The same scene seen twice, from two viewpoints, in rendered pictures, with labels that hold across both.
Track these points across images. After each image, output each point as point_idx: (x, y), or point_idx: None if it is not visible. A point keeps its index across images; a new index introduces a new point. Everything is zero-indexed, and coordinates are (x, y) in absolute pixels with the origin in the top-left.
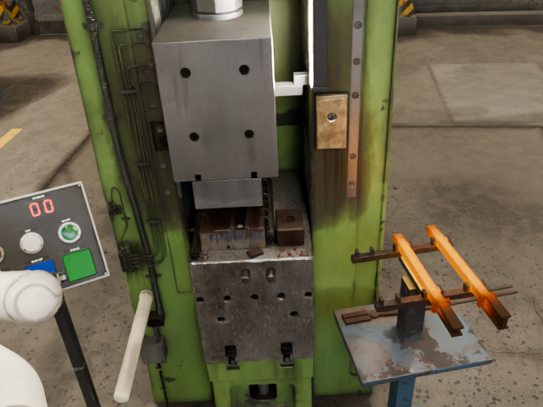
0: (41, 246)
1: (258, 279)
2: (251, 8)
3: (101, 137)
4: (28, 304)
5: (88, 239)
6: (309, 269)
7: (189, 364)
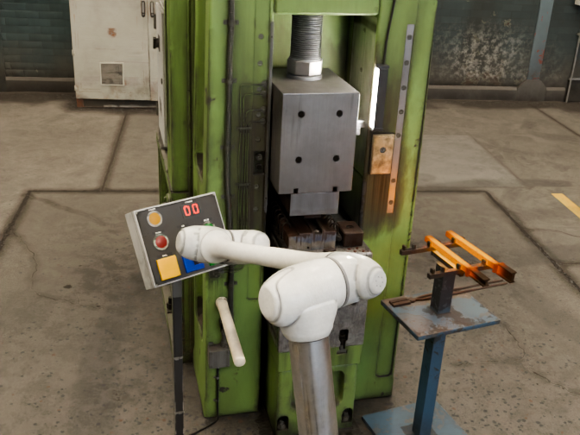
0: None
1: None
2: (323, 73)
3: (215, 163)
4: (260, 244)
5: None
6: None
7: (243, 372)
